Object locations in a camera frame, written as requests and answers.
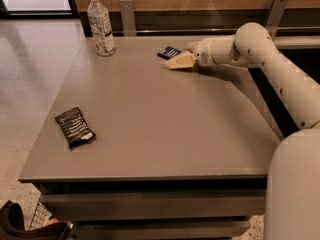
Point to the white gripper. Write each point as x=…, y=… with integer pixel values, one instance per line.
x=203, y=53

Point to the blue rxbar blueberry wrapper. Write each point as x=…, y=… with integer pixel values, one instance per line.
x=168, y=52

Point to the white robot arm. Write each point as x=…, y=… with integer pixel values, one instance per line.
x=292, y=209

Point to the black rxbar chocolate wrapper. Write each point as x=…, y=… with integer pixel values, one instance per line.
x=75, y=128

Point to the clear plastic water bottle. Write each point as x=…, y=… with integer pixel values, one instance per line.
x=100, y=24

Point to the grey table upper drawer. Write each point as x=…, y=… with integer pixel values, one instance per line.
x=155, y=205

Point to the grey table drawer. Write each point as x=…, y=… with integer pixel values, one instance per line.
x=155, y=205
x=191, y=230

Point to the grey table lower drawer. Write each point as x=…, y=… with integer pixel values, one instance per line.
x=191, y=230

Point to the left metal wall bracket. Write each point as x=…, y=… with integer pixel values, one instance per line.
x=128, y=17

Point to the metal wall bracket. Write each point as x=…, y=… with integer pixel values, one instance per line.
x=128, y=17
x=274, y=16

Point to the right metal wall bracket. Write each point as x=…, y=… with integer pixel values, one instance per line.
x=274, y=16

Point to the wire mesh basket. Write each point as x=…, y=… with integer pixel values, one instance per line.
x=40, y=217

